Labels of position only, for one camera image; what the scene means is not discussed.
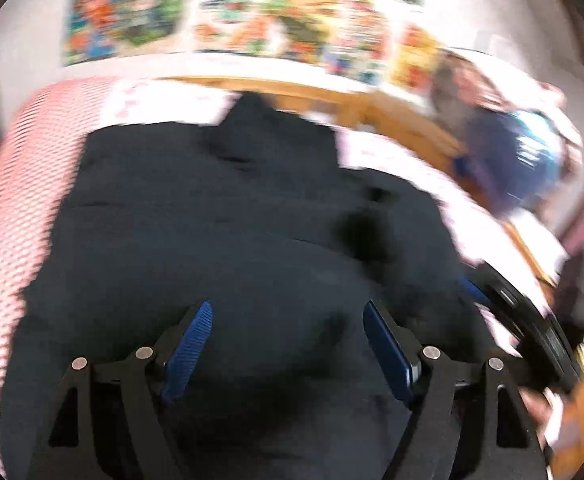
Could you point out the row of colourful wall drawings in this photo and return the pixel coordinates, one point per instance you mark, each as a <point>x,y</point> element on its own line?
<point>272,20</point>

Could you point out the wooden bed frame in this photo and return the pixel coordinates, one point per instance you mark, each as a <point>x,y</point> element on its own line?
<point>401,120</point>

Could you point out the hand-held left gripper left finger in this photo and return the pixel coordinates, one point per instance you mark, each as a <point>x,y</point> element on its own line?
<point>187,355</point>

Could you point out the black garment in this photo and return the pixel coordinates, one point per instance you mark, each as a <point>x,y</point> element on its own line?
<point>232,230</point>

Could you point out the pink fruit print bedsheet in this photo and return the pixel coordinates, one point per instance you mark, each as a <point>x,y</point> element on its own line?
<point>401,160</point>

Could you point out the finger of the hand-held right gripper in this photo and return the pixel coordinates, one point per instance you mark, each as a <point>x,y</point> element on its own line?
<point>474,290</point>

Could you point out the pink checked mattress cover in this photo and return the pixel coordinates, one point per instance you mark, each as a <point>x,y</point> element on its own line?
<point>27,200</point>

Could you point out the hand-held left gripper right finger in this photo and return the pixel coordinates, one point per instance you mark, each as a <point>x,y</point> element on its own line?
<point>389,355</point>

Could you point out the dark blue clothes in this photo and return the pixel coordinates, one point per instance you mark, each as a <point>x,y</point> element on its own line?
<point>506,160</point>

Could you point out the person's right hand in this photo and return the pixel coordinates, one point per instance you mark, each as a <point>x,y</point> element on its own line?
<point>536,407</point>

